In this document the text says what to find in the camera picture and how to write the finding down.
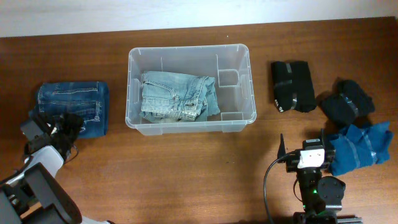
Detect teal blue garment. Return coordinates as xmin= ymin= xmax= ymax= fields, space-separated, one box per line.
xmin=327 ymin=121 xmax=394 ymax=176

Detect dark blue jeans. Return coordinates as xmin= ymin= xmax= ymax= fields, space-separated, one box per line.
xmin=29 ymin=82 xmax=109 ymax=139

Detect black garment with tape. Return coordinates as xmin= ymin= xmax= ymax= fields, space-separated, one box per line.
xmin=271 ymin=61 xmax=317 ymax=113

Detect clear plastic storage bin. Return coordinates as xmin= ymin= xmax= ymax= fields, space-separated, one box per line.
xmin=125 ymin=44 xmax=257 ymax=136

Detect light blue jeans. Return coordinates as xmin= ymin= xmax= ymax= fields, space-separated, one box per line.
xmin=140 ymin=71 xmax=220 ymax=123

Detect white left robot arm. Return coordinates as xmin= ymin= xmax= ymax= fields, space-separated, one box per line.
xmin=16 ymin=121 xmax=292 ymax=223

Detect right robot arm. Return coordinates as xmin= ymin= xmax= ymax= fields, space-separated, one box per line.
xmin=278 ymin=130 xmax=363 ymax=224

